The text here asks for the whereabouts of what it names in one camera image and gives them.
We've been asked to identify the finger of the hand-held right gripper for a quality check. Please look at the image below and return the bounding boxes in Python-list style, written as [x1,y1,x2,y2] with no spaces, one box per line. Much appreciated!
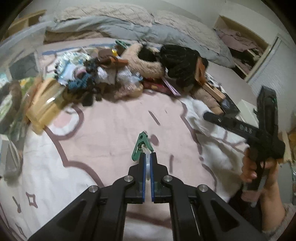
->
[203,112,259,139]

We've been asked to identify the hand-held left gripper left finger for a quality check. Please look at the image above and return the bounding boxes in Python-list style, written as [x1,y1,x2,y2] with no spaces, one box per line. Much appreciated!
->
[28,153,147,241]

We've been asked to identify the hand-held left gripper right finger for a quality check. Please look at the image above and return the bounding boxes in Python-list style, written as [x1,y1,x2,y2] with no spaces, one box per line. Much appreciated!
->
[150,152,266,241]

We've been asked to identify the clear plastic storage box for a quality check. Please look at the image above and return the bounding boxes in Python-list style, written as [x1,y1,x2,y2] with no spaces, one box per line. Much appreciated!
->
[0,22,60,139]

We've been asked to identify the person's right forearm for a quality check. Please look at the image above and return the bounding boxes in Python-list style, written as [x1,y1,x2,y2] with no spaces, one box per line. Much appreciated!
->
[259,188,295,234]

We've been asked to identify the person's right hand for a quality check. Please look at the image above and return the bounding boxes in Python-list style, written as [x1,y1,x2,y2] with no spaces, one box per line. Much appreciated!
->
[240,150,280,197]

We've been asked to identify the black angular device box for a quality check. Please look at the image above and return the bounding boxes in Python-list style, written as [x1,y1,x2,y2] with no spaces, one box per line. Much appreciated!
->
[218,94,241,116]

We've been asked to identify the white box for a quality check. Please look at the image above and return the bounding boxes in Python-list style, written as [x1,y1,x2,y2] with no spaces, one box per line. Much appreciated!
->
[238,99,259,127]

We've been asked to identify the carved wooden block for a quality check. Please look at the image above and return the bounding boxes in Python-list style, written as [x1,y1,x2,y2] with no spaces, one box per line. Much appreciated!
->
[202,82,226,102]

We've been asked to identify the white slatted door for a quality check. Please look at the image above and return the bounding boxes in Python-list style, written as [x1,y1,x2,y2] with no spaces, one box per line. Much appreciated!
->
[248,35,296,109]

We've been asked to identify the wooden closet shelf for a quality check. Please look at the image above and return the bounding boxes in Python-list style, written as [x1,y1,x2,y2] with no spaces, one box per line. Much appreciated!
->
[213,15,281,81]

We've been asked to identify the orange leather card holder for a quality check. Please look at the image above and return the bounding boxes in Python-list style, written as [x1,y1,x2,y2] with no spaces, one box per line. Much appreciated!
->
[195,58,207,84]

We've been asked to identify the dark clothes pile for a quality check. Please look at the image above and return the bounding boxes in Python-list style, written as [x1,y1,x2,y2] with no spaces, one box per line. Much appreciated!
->
[229,46,262,75]

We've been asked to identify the purple notebook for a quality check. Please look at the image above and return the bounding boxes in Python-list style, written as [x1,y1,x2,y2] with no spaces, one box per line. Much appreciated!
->
[161,77,182,97]

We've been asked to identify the black suede gloves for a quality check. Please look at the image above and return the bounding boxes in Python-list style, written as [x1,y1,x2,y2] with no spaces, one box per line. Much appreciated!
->
[159,45,208,91]

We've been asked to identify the red flat box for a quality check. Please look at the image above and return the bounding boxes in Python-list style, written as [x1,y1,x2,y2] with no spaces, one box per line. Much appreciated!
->
[143,80,169,92]

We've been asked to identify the pink clothes pile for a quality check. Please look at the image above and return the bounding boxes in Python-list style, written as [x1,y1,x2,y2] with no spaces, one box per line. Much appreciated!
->
[215,28,257,49]

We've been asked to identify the beige quilted pillow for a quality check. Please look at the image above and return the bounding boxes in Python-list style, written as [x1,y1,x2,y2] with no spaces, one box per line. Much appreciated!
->
[57,3,153,25]
[151,10,220,52]

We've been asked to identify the grey duvet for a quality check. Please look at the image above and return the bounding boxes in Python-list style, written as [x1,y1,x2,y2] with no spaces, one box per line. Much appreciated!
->
[45,14,235,69]

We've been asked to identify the blue scrunchie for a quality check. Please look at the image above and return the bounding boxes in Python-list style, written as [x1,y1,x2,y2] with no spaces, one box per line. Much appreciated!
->
[67,75,93,92]

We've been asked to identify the small brown cube box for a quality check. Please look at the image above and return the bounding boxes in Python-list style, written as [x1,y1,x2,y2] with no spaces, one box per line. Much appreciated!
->
[98,50,114,62]

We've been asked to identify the floral patterned packet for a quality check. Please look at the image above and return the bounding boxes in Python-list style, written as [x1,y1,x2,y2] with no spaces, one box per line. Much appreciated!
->
[55,52,87,75]

